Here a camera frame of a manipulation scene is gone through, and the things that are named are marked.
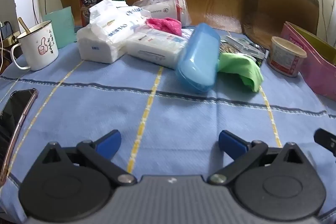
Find bagged paper cups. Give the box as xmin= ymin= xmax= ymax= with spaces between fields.
xmin=133 ymin=0 xmax=191 ymax=27

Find blue plastic case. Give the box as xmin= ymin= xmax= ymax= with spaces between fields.
xmin=176 ymin=23 xmax=221 ymax=93

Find green snack packet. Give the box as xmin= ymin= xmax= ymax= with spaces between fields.
xmin=220 ymin=35 xmax=266 ymax=67

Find small white tissue pack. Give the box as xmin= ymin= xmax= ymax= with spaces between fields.
xmin=124 ymin=27 xmax=187 ymax=69

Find white enamel mug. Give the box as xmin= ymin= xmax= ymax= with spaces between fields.
xmin=10 ymin=20 xmax=59 ymax=71

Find spoon in mug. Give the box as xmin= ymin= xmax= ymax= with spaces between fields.
xmin=18 ymin=17 xmax=31 ymax=34

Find black smartphone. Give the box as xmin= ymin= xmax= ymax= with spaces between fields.
xmin=1 ymin=88 xmax=38 ymax=186

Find pink fluffy cloth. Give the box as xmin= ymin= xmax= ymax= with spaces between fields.
xmin=146 ymin=18 xmax=182 ymax=36

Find green cloth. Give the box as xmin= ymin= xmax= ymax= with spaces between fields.
xmin=218 ymin=53 xmax=264 ymax=93

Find round red-label tub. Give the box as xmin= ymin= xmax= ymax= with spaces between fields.
xmin=267 ymin=36 xmax=307 ymax=77

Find pink tin box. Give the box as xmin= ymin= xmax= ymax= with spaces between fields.
xmin=280 ymin=22 xmax=336 ymax=101

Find large white tissue pack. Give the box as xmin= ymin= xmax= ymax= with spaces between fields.
xmin=76 ymin=0 xmax=151 ymax=64

